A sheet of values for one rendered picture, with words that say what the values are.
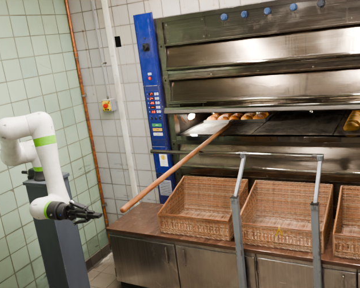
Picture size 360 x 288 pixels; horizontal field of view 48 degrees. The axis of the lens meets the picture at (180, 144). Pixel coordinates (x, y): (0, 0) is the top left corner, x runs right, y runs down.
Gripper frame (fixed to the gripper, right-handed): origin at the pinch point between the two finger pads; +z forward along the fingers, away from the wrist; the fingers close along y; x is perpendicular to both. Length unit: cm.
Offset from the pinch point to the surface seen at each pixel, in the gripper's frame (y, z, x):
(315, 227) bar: 39, 83, -85
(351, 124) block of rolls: -3, 96, -161
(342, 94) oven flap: -27, 93, -140
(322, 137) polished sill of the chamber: 2, 79, -145
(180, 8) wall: -95, -16, -146
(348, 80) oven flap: -35, 96, -145
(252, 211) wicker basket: 54, 31, -129
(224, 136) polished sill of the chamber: 2, 8, -146
